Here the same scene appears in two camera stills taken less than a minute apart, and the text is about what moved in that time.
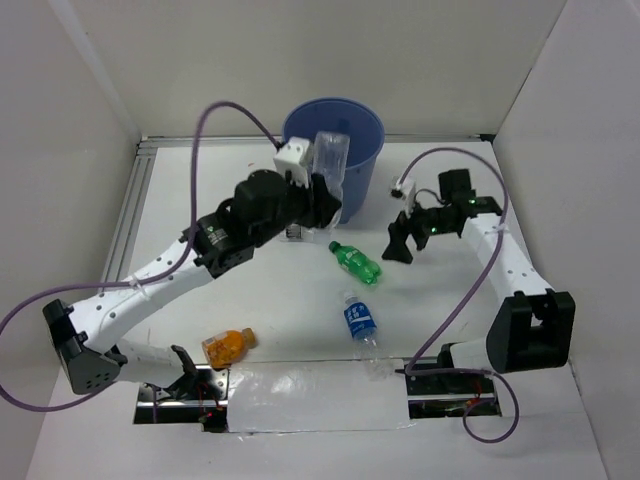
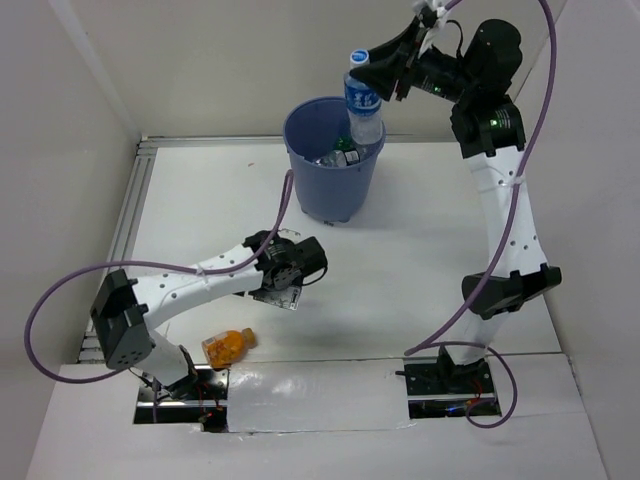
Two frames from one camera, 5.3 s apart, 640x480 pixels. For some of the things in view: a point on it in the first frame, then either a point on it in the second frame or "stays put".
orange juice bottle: (226, 349) stays put
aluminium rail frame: (142, 166) stays put
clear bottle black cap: (303, 233) to (340, 158)
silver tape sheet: (316, 395) stays put
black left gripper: (320, 204) to (285, 298)
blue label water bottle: (362, 324) to (363, 104)
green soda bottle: (355, 262) to (344, 143)
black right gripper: (399, 231) to (381, 75)
